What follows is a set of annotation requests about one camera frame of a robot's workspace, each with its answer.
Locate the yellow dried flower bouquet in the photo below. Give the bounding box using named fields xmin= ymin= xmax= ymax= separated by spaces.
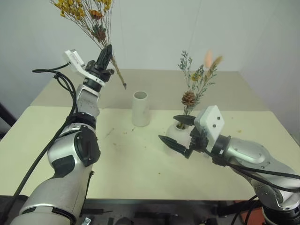
xmin=50 ymin=0 xmax=128 ymax=91

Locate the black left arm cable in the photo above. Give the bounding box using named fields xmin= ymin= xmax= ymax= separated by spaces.
xmin=13 ymin=65 xmax=79 ymax=197

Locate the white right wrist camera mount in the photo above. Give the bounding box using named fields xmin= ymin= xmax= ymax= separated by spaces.
xmin=193 ymin=105 xmax=225 ymax=151

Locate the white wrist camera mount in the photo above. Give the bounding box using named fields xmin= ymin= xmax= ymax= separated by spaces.
xmin=62 ymin=49 xmax=105 ymax=86
xmin=193 ymin=105 xmax=225 ymax=151

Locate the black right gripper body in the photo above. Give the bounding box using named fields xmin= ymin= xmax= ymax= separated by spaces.
xmin=184 ymin=127 xmax=210 ymax=159

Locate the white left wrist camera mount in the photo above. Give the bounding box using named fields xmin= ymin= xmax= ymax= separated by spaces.
xmin=62 ymin=49 xmax=105 ymax=86

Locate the dark furniture piece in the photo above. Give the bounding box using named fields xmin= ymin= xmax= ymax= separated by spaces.
xmin=0 ymin=102 xmax=17 ymax=139

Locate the red object under table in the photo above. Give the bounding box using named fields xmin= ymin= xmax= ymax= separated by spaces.
xmin=233 ymin=200 xmax=266 ymax=225

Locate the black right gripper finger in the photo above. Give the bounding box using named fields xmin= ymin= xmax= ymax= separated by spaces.
xmin=173 ymin=114 xmax=195 ymax=126
xmin=158 ymin=135 xmax=190 ymax=156

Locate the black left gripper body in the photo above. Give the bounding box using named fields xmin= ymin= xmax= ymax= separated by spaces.
xmin=85 ymin=60 xmax=115 ymax=82

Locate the pinecone dried flower bouquet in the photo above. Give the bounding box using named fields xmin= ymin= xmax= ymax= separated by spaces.
xmin=177 ymin=49 xmax=224 ymax=130

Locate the round white vase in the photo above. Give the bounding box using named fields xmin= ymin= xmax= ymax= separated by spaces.
xmin=166 ymin=121 xmax=195 ymax=153

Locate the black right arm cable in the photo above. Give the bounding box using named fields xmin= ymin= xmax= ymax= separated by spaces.
xmin=205 ymin=150 xmax=300 ymax=190

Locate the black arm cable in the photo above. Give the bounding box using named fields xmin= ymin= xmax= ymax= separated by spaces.
xmin=13 ymin=65 xmax=79 ymax=197
xmin=205 ymin=150 xmax=300 ymax=190

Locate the tall white cylinder vase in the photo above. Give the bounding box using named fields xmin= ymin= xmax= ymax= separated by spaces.
xmin=132 ymin=90 xmax=150 ymax=128

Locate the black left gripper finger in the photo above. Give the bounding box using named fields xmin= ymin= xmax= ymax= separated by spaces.
xmin=103 ymin=45 xmax=113 ymax=71
xmin=96 ymin=45 xmax=109 ymax=70

